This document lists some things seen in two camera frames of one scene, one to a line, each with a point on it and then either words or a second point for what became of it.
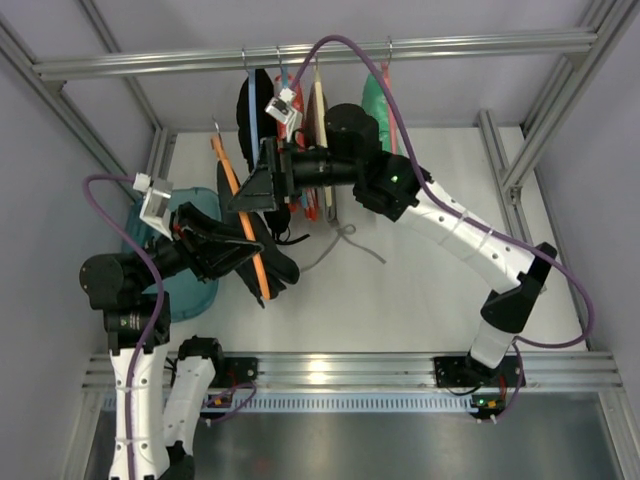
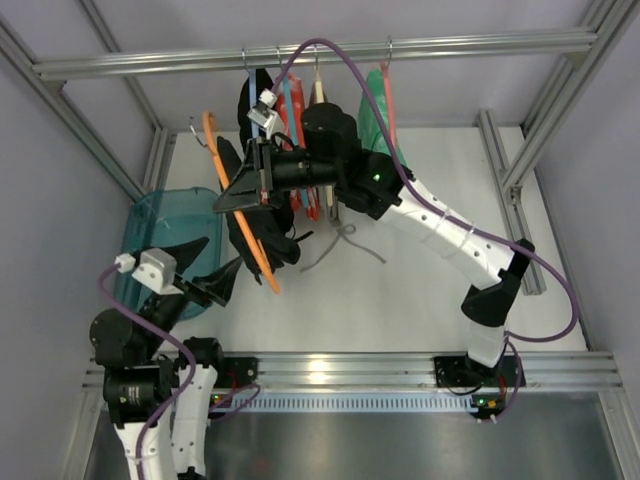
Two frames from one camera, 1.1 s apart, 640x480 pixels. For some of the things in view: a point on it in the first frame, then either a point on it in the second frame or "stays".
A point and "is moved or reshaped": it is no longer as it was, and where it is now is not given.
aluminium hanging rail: [327, 55] stays
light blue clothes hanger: [253, 105] stays
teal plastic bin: [188, 293] stays
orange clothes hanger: [234, 179] is moved or reshaped
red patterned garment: [282, 83] stays
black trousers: [278, 265] → [273, 226]
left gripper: [188, 247] → [198, 291]
